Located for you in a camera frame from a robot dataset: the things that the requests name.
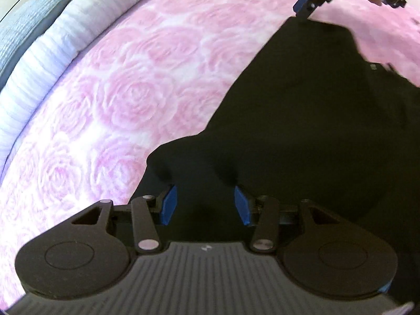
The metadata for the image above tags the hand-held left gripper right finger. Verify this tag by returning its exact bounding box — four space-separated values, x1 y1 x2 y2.
234 185 344 255

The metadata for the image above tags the pink floral blanket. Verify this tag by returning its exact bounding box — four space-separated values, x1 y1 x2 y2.
0 0 420 291

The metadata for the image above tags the blue-grey pillow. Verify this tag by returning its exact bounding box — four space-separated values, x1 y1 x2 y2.
0 0 77 87

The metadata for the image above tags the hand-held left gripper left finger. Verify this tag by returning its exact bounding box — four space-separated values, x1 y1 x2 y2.
71 185 178 255

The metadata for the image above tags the black garment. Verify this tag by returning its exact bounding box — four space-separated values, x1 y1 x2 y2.
129 16 420 306

